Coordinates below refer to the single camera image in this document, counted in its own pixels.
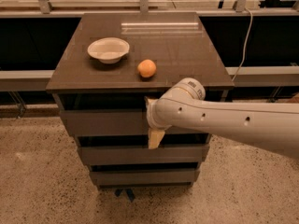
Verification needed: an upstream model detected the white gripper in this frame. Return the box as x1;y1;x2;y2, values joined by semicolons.
145;97;170;149

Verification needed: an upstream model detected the grey top drawer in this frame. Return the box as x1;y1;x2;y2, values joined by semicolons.
59;106;225;138

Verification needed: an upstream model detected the grey drawer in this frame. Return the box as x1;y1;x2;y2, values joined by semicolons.
78;145;209;166
90;169;199;186
59;106;225;138

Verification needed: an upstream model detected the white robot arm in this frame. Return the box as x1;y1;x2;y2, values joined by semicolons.
146;77;299;159

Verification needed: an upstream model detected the grey middle drawer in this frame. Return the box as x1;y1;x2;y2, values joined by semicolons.
78;145;209;166

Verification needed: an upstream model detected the grey bottom drawer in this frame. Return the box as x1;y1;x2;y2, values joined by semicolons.
90;169;199;186

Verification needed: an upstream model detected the grey drawer cabinet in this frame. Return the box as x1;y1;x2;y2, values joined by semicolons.
46;12;235;191

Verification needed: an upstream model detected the blue tape cross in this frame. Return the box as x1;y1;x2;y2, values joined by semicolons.
114;189;135;203

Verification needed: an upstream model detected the orange fruit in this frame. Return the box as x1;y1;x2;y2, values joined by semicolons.
137;60;157;77

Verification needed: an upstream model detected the white bowl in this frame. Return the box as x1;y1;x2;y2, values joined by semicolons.
87;37;130;64

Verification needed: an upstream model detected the grey metal railing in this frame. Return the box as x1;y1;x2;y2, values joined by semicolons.
0;0;299;92

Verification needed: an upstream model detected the white cable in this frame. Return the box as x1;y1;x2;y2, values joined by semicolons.
231;7;254;82

